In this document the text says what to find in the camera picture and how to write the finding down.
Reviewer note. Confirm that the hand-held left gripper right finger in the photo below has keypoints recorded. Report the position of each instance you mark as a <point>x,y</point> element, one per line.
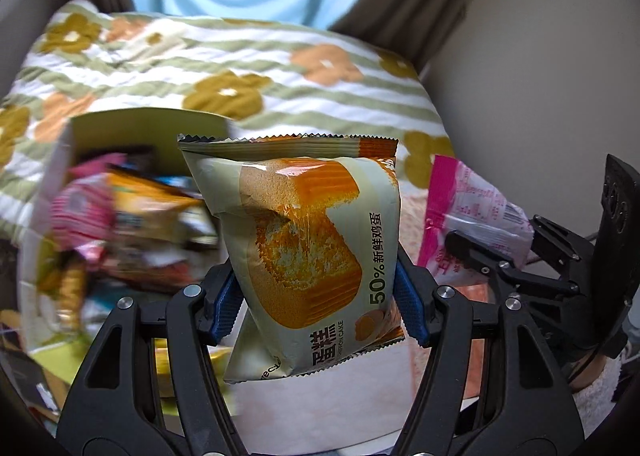
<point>407,306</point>

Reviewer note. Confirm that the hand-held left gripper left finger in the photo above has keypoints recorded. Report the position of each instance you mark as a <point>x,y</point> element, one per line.
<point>225,306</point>

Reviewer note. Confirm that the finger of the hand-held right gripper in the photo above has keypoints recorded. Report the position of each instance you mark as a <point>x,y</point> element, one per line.
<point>565,248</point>
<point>500,271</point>

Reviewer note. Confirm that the white and pink snack packet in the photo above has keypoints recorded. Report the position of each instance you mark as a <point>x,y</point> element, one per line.
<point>480,216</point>

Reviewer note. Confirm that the pale green cake packet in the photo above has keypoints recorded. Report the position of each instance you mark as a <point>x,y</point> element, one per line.
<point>300,246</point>

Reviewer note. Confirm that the orange snack packet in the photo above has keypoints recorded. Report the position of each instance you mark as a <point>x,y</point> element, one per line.
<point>145,196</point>

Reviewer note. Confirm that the yellow dotted snack packet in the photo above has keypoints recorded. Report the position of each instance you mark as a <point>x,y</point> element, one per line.
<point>70,286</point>

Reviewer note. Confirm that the yellow-green cardboard box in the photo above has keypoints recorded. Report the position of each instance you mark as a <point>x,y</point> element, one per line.
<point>47,196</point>

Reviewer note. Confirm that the person's right forearm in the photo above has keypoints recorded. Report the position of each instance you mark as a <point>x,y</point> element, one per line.
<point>597,381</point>

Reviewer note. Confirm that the flower striped blanket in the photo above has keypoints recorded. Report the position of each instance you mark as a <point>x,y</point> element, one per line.
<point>300,100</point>

